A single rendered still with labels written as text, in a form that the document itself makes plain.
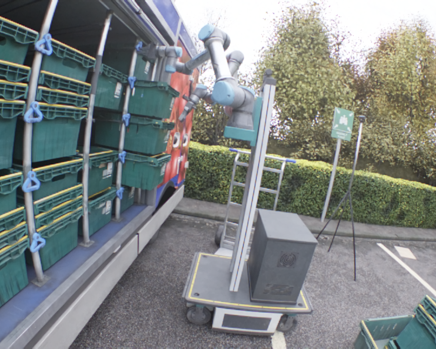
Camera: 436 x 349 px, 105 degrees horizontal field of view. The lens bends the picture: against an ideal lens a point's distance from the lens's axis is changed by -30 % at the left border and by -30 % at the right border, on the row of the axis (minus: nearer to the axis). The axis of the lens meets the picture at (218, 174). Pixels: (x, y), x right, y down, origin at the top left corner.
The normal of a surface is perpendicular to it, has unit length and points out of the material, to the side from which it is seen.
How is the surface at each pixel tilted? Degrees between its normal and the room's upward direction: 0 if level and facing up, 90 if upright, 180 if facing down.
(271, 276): 90
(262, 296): 90
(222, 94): 97
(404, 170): 62
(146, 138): 90
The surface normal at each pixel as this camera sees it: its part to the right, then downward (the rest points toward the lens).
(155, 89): -0.07, 0.22
